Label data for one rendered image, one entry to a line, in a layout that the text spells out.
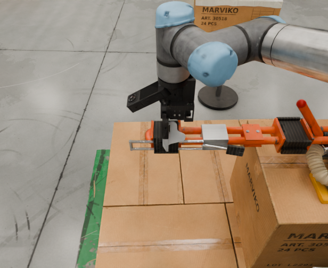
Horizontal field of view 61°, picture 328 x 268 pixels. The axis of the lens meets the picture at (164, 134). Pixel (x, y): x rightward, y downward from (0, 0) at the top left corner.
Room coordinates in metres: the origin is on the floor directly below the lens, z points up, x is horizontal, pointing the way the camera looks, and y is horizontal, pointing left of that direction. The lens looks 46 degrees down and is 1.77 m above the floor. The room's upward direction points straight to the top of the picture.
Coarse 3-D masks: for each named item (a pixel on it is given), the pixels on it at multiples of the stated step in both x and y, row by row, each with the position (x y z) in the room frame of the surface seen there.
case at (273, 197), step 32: (256, 160) 0.58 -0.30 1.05; (288, 160) 0.56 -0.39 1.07; (256, 192) 0.50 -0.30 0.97; (288, 192) 0.44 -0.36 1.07; (256, 224) 0.43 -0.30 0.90; (288, 224) 0.35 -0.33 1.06; (320, 224) 0.35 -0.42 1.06; (256, 256) 0.35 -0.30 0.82; (288, 256) 0.35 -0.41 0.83; (320, 256) 0.35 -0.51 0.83
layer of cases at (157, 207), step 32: (128, 128) 1.24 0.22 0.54; (128, 160) 0.98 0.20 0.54; (160, 160) 0.98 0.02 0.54; (192, 160) 0.98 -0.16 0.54; (224, 160) 0.98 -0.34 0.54; (128, 192) 0.77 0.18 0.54; (160, 192) 0.77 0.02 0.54; (192, 192) 0.77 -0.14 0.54; (224, 192) 0.77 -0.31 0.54; (128, 224) 0.60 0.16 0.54; (160, 224) 0.60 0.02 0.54; (192, 224) 0.60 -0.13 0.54; (224, 224) 0.60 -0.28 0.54; (96, 256) 0.46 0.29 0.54; (128, 256) 0.46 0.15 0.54; (160, 256) 0.46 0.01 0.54; (192, 256) 0.46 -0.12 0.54; (224, 256) 0.46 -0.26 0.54
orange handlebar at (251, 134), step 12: (192, 132) 0.56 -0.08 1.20; (228, 132) 0.56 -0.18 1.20; (240, 132) 0.56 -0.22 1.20; (252, 132) 0.54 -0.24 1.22; (264, 132) 0.56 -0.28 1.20; (312, 132) 0.56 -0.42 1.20; (192, 144) 0.52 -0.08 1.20; (240, 144) 0.52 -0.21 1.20; (252, 144) 0.52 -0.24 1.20; (264, 144) 0.52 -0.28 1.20; (276, 144) 0.52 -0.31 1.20
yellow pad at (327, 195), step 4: (312, 176) 0.49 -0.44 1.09; (312, 180) 0.48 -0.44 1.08; (316, 184) 0.46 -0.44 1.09; (320, 184) 0.46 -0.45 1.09; (316, 188) 0.45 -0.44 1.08; (320, 188) 0.44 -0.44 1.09; (324, 188) 0.44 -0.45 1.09; (316, 192) 0.44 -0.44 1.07; (320, 192) 0.43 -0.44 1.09; (324, 192) 0.43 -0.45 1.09; (320, 196) 0.42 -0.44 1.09; (324, 196) 0.42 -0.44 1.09; (320, 200) 0.41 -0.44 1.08; (324, 200) 0.40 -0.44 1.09
